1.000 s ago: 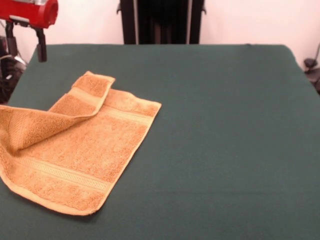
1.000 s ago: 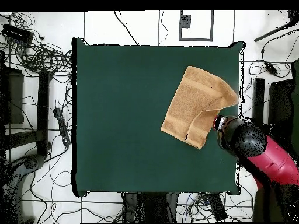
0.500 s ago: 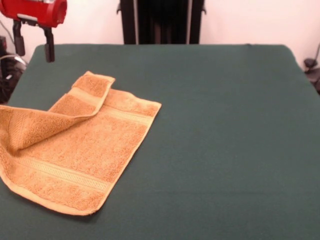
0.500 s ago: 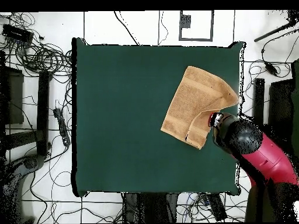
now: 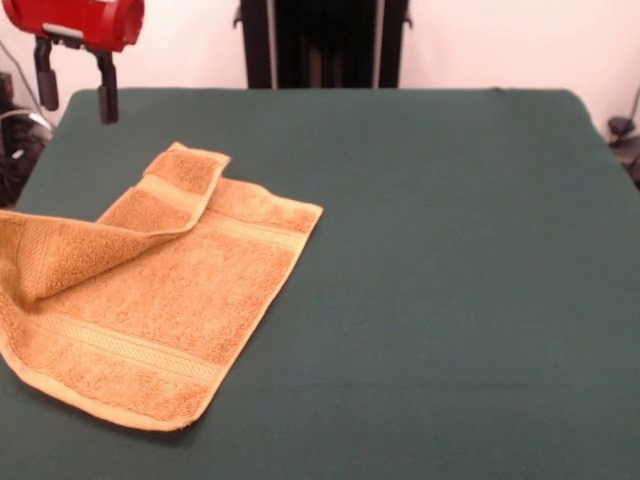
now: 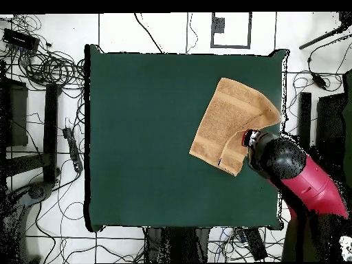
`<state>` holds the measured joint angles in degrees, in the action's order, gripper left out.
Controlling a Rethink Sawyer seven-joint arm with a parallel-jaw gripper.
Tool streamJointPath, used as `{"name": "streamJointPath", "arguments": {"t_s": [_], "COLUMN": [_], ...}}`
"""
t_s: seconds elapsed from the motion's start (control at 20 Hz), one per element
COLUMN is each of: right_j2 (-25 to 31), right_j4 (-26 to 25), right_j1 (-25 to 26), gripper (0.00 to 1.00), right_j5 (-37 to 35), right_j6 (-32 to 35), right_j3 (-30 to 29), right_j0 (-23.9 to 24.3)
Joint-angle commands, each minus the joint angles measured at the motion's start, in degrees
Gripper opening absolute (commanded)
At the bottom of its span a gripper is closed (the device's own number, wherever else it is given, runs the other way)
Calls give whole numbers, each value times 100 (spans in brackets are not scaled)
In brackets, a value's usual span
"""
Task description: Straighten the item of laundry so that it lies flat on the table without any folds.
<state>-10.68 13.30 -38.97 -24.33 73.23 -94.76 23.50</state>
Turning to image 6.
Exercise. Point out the black rod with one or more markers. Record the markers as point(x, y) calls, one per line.
point(324, 37)

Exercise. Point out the grey square floor frame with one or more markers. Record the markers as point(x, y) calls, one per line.
point(249, 30)

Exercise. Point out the black flat bar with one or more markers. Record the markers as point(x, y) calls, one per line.
point(255, 243)

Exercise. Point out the dark green table cloth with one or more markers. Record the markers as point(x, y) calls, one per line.
point(137, 137)

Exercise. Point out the black power adapter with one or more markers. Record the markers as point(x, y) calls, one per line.
point(319, 81)

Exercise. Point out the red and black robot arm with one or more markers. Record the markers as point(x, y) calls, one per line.
point(302, 181)

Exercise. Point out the black rectangular box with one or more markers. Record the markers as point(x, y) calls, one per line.
point(20, 39)

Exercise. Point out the tan terry towel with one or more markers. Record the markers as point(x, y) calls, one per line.
point(222, 123)

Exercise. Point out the black power strip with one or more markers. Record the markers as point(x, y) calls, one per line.
point(73, 151)

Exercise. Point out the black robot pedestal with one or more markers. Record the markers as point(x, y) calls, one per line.
point(178, 244)

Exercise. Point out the dark flat panel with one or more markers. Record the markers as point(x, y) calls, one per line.
point(18, 115)
point(330, 123)

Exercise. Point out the black stand base foot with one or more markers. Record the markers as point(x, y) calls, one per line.
point(35, 191)

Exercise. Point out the black upright post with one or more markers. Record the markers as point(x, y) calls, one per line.
point(304, 118)
point(51, 132)

